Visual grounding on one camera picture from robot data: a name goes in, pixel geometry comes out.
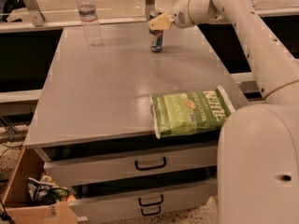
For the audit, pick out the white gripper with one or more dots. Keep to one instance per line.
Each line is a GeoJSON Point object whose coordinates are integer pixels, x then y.
{"type": "Point", "coordinates": [179, 17]}

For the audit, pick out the blue silver redbull can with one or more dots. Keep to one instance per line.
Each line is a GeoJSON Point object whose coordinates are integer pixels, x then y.
{"type": "Point", "coordinates": [156, 36]}

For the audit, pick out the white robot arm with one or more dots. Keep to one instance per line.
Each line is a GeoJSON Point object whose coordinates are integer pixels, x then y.
{"type": "Point", "coordinates": [258, 150]}

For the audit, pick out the green jalapeno chip bag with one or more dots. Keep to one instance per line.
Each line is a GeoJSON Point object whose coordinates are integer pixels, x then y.
{"type": "Point", "coordinates": [189, 113]}

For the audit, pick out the crumpled snack bag in box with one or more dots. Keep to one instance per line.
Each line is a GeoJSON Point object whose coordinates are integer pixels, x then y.
{"type": "Point", "coordinates": [45, 193]}

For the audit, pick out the clear plastic water bottle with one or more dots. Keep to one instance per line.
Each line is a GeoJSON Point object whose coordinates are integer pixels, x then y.
{"type": "Point", "coordinates": [90, 22]}

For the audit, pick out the grey drawer cabinet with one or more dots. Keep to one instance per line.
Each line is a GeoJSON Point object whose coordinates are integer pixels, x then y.
{"type": "Point", "coordinates": [96, 100]}

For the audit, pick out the grey top drawer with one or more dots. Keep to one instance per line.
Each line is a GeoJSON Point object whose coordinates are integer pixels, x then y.
{"type": "Point", "coordinates": [117, 166]}

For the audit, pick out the grey drawer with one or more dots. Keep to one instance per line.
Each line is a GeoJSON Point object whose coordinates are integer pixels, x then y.
{"type": "Point", "coordinates": [117, 166]}
{"type": "Point", "coordinates": [122, 206]}

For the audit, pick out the grey lower drawer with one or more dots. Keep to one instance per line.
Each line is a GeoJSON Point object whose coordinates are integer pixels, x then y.
{"type": "Point", "coordinates": [122, 206]}

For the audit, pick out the black top drawer handle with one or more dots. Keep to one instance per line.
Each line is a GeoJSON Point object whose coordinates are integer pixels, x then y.
{"type": "Point", "coordinates": [142, 167]}

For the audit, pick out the black drawer handle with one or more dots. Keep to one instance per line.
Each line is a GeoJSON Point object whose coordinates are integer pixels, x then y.
{"type": "Point", "coordinates": [142, 167]}
{"type": "Point", "coordinates": [146, 202]}
{"type": "Point", "coordinates": [151, 211]}

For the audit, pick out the black lower drawer handle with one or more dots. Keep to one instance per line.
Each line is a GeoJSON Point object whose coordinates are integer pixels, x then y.
{"type": "Point", "coordinates": [146, 202]}

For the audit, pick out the black bottom drawer handle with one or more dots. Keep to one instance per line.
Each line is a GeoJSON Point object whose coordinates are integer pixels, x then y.
{"type": "Point", "coordinates": [151, 211]}

